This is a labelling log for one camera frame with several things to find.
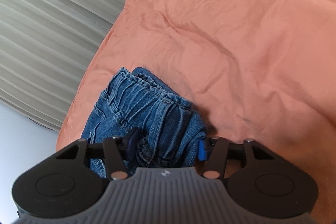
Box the blue denim jeans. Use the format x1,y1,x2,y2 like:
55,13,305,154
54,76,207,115
81,68,207,174

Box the orange bed sheet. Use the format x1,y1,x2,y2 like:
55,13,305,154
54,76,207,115
56,0,335,223

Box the beige pleated curtain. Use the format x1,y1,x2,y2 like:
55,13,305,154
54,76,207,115
1,0,125,131

